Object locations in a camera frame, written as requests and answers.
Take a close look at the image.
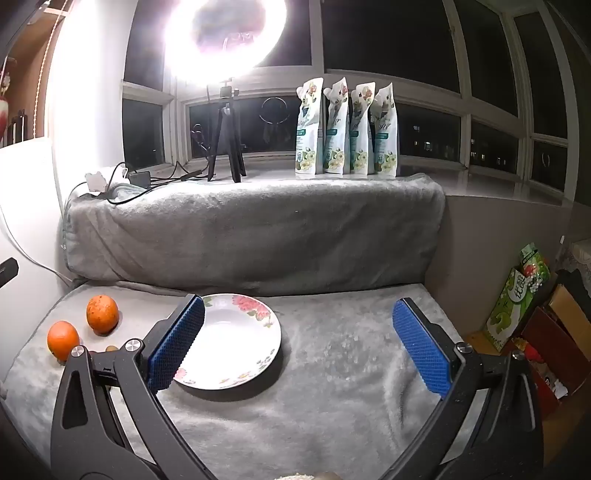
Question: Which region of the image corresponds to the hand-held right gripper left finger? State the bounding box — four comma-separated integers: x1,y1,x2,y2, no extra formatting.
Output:
51,294,218,480

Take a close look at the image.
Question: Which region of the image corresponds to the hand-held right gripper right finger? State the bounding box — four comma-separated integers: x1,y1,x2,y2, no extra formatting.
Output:
383,298,546,480

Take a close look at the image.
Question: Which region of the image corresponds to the beaded blind cord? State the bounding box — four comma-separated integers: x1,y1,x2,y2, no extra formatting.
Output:
33,0,70,139

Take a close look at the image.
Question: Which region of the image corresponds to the white cable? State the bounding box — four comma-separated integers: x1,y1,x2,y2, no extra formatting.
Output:
0,203,75,282

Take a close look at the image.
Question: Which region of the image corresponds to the white power strip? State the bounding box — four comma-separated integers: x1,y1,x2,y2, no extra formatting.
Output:
85,167,129,192

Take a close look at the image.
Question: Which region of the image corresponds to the brown cardboard box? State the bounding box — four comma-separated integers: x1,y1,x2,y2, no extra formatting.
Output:
547,284,591,352

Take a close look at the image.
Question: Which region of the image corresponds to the ring light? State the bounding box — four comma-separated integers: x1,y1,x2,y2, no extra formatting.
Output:
164,0,289,88

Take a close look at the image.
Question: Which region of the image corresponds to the black cable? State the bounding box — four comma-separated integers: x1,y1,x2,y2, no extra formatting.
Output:
108,161,208,204

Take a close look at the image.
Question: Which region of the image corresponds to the green juice carton box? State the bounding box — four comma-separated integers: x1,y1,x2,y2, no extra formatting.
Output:
485,242,551,354

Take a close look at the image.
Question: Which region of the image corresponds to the red cardboard box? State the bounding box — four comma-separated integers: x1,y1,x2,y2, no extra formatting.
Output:
522,307,591,407

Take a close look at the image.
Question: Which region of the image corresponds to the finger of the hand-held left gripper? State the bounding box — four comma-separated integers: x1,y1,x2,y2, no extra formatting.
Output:
0,258,19,288

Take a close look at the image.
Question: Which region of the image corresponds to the red and white vase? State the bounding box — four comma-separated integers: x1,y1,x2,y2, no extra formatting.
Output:
0,55,11,148

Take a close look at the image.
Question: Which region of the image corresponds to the black tripod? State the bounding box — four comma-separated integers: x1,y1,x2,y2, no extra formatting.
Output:
205,80,247,183

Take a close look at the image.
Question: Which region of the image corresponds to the white floral refill pouch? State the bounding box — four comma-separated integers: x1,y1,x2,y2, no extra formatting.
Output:
349,82,376,175
294,78,326,178
373,83,399,177
323,78,350,176

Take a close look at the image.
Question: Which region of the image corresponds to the grey fleece blanket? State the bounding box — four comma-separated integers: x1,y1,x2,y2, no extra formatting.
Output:
0,173,490,480

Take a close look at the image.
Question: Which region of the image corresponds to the white window frame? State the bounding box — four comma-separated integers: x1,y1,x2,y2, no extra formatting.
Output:
122,0,583,204

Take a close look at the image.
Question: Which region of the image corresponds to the floral white plate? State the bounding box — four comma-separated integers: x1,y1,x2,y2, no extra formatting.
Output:
173,293,282,388

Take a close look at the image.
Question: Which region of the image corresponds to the orange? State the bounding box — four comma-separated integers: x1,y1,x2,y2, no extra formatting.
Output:
87,295,120,335
47,320,80,361

